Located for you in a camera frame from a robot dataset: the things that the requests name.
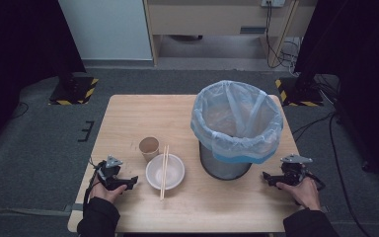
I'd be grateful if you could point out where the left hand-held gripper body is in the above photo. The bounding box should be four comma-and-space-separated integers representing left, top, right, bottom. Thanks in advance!
94, 155, 124, 191

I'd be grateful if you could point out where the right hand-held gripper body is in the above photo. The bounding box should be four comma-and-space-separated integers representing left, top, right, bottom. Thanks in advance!
279, 153, 314, 186

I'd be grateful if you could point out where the wooden chopstick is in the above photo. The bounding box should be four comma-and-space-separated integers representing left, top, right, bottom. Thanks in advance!
161, 144, 171, 200
159, 144, 168, 201

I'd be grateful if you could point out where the brown paper cup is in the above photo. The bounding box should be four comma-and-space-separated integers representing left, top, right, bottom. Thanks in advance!
138, 136, 161, 163

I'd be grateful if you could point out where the white disposable bowl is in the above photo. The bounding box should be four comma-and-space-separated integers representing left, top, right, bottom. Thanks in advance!
144, 153, 186, 192

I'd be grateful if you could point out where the black mesh trash bin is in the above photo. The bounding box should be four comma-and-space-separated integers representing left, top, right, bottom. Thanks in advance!
198, 140, 253, 182

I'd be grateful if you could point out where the trash bin with blue bag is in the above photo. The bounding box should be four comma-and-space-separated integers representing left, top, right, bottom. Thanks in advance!
189, 79, 284, 165

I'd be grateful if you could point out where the person's left hand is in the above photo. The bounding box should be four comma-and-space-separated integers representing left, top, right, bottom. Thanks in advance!
88, 183, 128, 205

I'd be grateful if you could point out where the person's right hand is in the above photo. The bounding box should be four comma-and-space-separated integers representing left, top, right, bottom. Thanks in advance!
275, 174, 322, 211

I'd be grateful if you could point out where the black stand base striped tape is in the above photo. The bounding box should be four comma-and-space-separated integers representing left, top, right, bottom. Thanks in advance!
47, 75, 100, 107
274, 76, 325, 108

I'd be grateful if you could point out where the dark curtain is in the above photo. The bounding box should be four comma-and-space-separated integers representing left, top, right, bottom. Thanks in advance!
293, 0, 379, 186
0, 0, 87, 156

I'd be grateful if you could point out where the white panel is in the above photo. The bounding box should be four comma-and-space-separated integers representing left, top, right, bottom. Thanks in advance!
57, 0, 154, 61

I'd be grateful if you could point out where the left hand-held gripper cable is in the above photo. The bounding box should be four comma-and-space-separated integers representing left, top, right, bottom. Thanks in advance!
82, 157, 102, 211

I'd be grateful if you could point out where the hand-held gripper cable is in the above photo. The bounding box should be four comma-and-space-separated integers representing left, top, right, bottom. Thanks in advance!
305, 171, 327, 193
82, 157, 102, 211

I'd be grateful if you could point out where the right hand-held gripper cable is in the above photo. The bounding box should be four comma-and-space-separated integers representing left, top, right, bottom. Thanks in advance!
305, 171, 327, 193

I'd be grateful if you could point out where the thin black floor cable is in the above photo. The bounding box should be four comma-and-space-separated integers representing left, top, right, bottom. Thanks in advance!
10, 101, 31, 120

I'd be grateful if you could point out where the black hanging cable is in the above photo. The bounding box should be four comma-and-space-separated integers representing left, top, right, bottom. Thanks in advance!
264, 2, 299, 69

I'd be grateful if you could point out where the wall power outlet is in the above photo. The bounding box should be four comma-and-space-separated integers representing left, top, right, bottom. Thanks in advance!
260, 0, 286, 9

